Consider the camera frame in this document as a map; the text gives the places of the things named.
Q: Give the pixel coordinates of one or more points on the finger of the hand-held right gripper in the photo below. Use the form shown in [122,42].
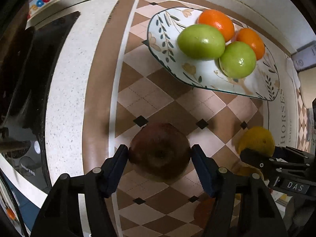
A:
[256,160]
[293,155]

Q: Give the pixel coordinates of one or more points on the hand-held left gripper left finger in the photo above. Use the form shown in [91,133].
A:
[118,167]

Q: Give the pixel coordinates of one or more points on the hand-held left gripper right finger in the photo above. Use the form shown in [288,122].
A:
[203,170]

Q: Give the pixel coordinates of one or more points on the yellow citrus fruit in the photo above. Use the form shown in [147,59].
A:
[256,139]

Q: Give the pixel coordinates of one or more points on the red apple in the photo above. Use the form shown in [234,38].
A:
[159,156]

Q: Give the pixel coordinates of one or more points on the floral patterned plate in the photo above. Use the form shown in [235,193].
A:
[170,29]

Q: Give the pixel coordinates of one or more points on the brown checkered placemat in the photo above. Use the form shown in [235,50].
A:
[158,98]

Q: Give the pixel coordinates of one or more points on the white tissue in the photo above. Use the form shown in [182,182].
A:
[293,74]

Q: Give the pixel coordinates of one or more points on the grey box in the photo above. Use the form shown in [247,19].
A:
[305,56]

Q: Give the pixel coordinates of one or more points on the green apple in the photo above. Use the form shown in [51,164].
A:
[201,42]
[238,59]

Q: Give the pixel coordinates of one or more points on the orange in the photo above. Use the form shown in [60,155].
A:
[253,42]
[217,23]

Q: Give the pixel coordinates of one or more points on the black induction cooktop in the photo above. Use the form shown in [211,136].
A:
[27,79]

